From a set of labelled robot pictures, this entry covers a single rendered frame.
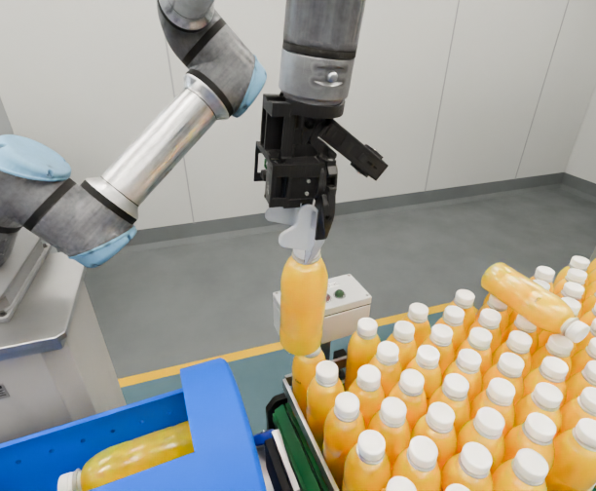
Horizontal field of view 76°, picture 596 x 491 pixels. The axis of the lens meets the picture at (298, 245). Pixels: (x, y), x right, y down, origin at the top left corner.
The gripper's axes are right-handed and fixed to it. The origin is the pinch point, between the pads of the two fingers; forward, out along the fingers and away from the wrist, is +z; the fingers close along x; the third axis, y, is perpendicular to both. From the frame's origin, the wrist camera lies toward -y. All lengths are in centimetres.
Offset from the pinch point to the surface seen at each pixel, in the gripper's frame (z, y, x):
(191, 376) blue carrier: 13.8, 17.1, 7.2
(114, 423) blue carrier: 29.6, 28.5, 1.0
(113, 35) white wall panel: 13, 32, -265
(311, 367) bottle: 29.2, -5.2, -0.4
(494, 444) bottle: 23.8, -25.1, 23.4
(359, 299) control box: 25.5, -20.9, -11.9
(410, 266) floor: 140, -162, -143
